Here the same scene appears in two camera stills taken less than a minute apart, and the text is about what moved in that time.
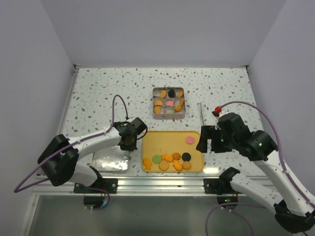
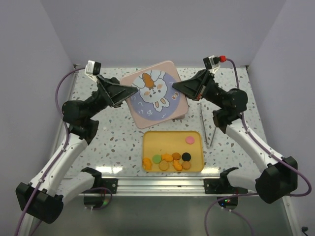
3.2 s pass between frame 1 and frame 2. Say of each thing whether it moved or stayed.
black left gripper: moved
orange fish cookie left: stayed
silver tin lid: moved
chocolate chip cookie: stayed
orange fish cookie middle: stayed
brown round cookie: stayed
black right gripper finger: moved
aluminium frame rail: stayed
